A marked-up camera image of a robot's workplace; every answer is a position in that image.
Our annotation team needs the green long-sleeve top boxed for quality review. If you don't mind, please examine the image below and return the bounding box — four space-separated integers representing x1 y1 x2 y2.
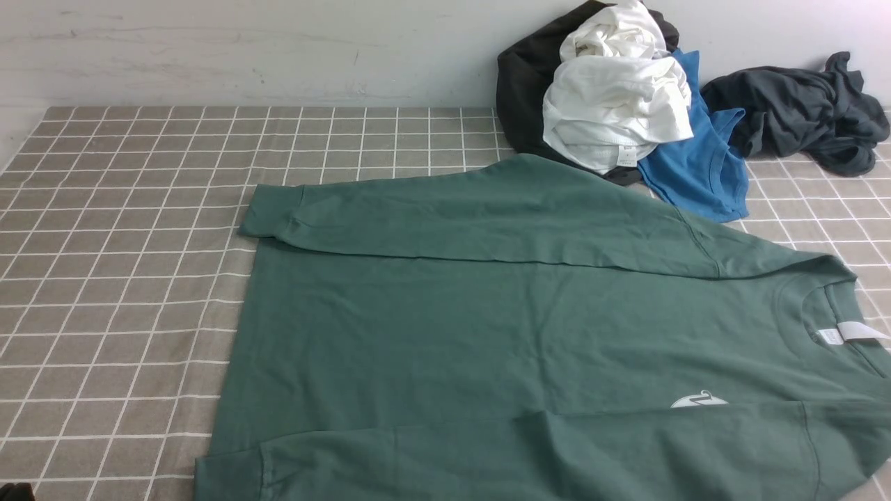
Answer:
194 154 889 500

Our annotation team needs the white crumpled shirt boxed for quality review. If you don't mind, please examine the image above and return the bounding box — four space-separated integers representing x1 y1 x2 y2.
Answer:
543 1 693 175

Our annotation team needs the blue t-shirt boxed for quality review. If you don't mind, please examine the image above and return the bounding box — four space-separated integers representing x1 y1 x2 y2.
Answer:
638 49 749 223

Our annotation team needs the grey checked tablecloth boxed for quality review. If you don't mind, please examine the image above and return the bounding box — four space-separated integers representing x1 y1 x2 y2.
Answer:
2 106 889 500

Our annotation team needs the dark grey crumpled garment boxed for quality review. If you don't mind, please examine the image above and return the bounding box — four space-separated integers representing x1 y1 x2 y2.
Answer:
700 51 889 177

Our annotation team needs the black garment by wall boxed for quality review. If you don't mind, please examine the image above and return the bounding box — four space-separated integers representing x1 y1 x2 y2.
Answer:
496 1 680 185

